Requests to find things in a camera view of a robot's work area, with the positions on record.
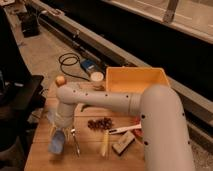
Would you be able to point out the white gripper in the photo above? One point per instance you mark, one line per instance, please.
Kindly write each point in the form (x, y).
(63, 121)

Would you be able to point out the blue sponge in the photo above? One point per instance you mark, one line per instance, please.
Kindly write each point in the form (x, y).
(57, 142)

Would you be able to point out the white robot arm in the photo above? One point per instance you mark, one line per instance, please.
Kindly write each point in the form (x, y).
(164, 126)

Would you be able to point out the white paper cup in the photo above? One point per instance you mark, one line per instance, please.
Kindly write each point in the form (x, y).
(97, 79)

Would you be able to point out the blue folded cloth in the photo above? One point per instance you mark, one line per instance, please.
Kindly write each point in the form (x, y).
(51, 115)

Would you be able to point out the silver fork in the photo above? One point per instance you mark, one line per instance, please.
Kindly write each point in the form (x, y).
(73, 132)

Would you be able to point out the green chili pepper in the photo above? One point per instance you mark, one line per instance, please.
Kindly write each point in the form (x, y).
(83, 107)

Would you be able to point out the apple on green stand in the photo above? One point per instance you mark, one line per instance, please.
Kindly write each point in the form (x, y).
(60, 81)

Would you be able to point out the bunch of dark grapes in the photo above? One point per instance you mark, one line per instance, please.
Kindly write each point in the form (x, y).
(100, 124)

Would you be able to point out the blue box on floor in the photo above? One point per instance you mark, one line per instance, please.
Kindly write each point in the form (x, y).
(88, 66)

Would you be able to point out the wooden block eraser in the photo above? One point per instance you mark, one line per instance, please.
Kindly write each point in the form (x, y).
(125, 140)

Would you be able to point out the yellow plastic bin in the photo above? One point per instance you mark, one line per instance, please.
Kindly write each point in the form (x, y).
(134, 79)

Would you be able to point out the red bowl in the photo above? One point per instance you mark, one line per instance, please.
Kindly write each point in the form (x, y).
(138, 132)

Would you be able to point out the black box device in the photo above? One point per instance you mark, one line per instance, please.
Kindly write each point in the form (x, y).
(29, 25)

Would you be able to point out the white handled brush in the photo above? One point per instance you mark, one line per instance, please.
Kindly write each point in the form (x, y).
(123, 129)

